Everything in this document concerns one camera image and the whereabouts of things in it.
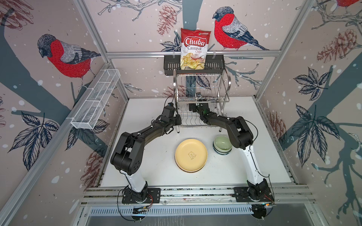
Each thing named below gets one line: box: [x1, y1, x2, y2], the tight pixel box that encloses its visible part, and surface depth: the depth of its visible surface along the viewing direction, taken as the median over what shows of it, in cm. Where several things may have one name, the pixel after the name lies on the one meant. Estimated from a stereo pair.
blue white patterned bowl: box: [213, 146, 233, 155], surface depth 84 cm
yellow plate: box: [174, 138, 208, 173], surface depth 87 cm
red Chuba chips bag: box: [180, 27, 212, 71], surface depth 86 cm
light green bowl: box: [213, 135, 233, 155], surface depth 83 cm
